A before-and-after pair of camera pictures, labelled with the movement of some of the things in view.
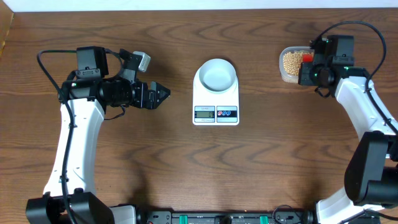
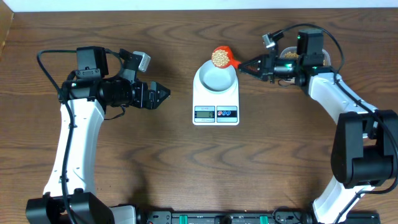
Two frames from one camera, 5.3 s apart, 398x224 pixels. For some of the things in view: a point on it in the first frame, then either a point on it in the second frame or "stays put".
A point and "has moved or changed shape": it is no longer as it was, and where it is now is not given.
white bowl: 217,76 stays put
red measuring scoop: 307,58 has moved or changed shape
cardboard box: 6,18 stays put
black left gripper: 150,102 stays put
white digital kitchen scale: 215,109 stays put
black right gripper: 304,79 → 265,68
